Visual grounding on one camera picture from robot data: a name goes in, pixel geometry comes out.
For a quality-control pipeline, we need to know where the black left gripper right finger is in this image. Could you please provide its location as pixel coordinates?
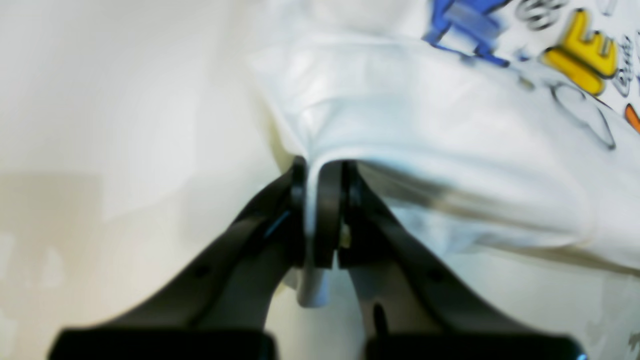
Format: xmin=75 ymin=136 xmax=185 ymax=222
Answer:
xmin=312 ymin=161 xmax=587 ymax=360

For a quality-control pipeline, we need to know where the white printed t-shirt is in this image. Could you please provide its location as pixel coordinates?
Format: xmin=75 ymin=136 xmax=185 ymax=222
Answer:
xmin=247 ymin=0 xmax=640 ymax=308

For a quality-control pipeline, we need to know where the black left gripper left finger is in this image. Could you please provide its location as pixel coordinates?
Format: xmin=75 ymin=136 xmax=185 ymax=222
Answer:
xmin=48 ymin=156 xmax=307 ymax=360

